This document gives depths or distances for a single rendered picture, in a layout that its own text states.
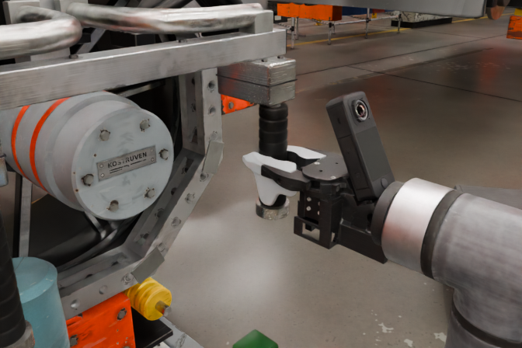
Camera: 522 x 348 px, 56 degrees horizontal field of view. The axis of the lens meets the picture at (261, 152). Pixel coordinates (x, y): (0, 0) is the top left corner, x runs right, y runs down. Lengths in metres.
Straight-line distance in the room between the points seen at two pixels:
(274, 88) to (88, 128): 0.21
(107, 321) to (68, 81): 0.46
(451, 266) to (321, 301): 1.27
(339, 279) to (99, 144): 1.40
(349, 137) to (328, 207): 0.08
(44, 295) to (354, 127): 0.37
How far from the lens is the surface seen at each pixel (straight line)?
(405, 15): 8.69
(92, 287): 0.79
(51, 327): 0.62
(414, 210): 0.49
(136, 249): 0.84
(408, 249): 0.50
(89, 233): 0.90
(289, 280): 1.81
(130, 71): 0.48
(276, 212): 0.64
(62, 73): 0.45
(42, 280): 0.60
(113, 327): 0.84
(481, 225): 0.48
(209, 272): 1.86
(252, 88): 0.59
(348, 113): 0.52
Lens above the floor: 1.06
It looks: 21 degrees down
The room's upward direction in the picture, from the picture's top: straight up
